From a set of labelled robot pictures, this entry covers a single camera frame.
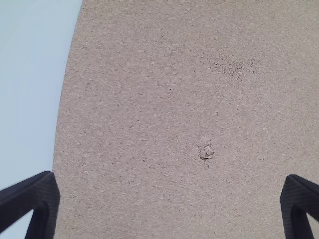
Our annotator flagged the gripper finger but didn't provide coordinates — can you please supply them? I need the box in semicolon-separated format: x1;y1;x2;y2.
279;174;319;239
0;171;61;239

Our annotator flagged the cork mat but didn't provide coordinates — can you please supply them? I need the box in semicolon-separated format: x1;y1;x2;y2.
52;0;319;239

